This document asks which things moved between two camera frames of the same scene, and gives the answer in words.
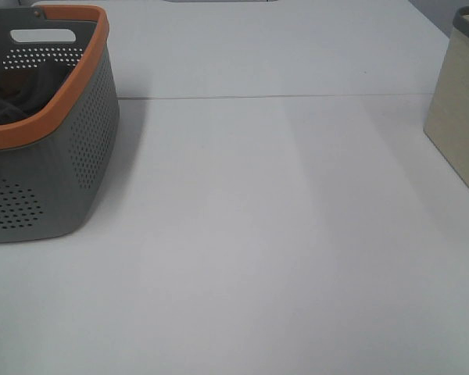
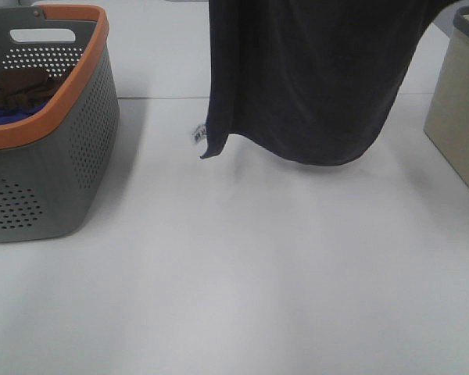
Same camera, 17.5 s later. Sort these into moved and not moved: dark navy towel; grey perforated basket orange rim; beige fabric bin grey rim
Moved: dark navy towel
Not moved: beige fabric bin grey rim; grey perforated basket orange rim
